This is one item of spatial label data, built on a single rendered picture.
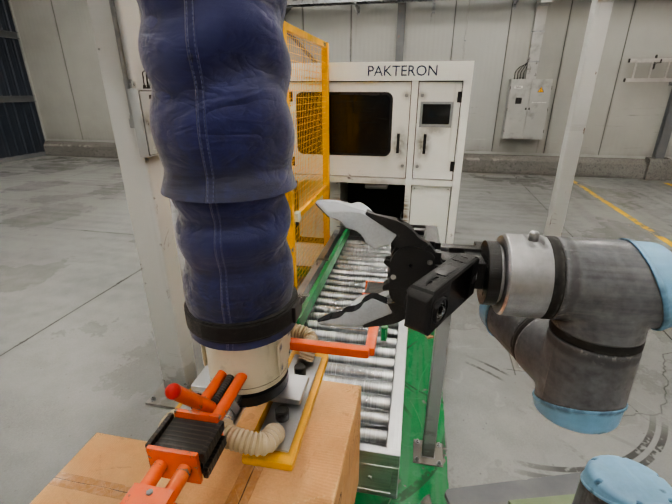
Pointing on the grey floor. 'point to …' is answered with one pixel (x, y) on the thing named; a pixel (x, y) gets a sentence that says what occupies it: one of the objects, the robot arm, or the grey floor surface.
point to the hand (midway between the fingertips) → (313, 267)
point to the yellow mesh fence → (311, 139)
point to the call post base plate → (425, 457)
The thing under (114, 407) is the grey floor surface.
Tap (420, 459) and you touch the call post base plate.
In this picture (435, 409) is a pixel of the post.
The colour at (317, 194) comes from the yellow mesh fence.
